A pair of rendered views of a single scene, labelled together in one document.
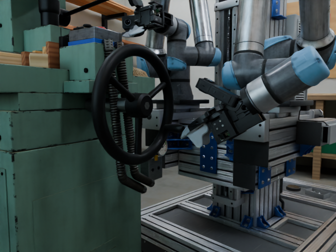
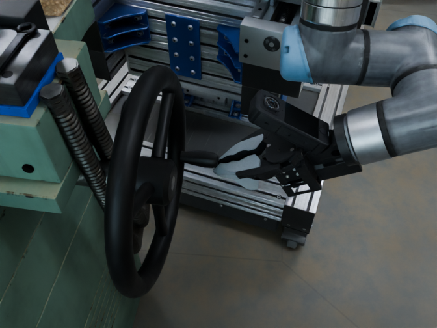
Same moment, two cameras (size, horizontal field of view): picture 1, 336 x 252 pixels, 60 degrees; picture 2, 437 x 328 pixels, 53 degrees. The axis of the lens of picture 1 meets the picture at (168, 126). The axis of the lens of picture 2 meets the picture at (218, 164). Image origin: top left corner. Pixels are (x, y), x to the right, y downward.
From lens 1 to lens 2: 0.58 m
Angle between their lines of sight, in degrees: 49
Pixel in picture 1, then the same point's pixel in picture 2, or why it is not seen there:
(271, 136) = not seen: hidden behind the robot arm
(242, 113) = (330, 157)
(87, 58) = (24, 150)
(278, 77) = (412, 140)
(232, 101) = (319, 149)
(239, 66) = (320, 58)
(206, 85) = (272, 123)
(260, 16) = not seen: outside the picture
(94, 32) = (19, 97)
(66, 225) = (65, 319)
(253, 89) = (365, 147)
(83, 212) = (73, 285)
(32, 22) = not seen: outside the picture
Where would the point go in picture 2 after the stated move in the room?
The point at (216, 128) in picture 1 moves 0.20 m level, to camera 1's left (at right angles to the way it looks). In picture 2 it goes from (285, 175) to (154, 226)
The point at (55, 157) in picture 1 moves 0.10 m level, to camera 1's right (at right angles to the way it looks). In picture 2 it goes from (21, 286) to (92, 259)
